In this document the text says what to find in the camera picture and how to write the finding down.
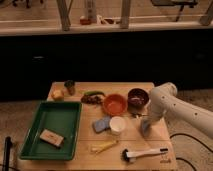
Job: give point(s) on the green chili pepper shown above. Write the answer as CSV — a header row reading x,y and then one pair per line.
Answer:
x,y
91,93

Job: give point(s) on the brown toy food cluster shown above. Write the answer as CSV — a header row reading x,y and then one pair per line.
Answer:
x,y
91,99

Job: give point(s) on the grey towel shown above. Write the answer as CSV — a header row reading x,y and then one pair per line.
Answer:
x,y
145,127

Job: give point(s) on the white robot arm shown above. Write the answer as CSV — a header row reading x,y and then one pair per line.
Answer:
x,y
164,99

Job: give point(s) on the green plastic tray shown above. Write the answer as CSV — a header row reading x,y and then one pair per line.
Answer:
x,y
61,118

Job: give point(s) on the brown wooden block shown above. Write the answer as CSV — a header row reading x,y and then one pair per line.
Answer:
x,y
52,138

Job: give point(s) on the white handled dish brush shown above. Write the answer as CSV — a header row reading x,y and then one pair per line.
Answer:
x,y
130,156

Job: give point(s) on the dark maroon bowl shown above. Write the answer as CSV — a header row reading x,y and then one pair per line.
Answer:
x,y
138,97

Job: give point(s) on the blue sponge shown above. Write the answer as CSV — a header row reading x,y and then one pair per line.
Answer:
x,y
101,124

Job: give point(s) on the metal spoon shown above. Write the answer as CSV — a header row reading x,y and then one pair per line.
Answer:
x,y
138,115

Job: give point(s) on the dark green cup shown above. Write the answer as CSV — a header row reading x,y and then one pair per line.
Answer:
x,y
70,86

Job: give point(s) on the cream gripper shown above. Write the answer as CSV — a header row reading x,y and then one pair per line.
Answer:
x,y
150,123

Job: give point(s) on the black post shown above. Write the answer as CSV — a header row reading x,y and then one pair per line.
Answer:
x,y
6,156

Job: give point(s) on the orange bowl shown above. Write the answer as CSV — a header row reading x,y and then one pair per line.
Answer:
x,y
115,104

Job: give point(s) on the white cup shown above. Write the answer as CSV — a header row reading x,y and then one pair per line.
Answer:
x,y
117,125

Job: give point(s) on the red object on shelf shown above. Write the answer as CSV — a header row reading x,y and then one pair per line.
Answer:
x,y
84,21

